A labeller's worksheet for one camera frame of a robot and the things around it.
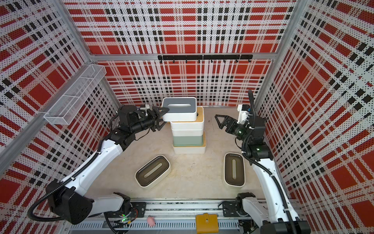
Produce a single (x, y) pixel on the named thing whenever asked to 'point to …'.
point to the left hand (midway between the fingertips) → (170, 113)
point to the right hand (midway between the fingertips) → (221, 118)
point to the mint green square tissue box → (188, 141)
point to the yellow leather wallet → (206, 223)
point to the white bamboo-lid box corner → (197, 125)
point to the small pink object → (151, 221)
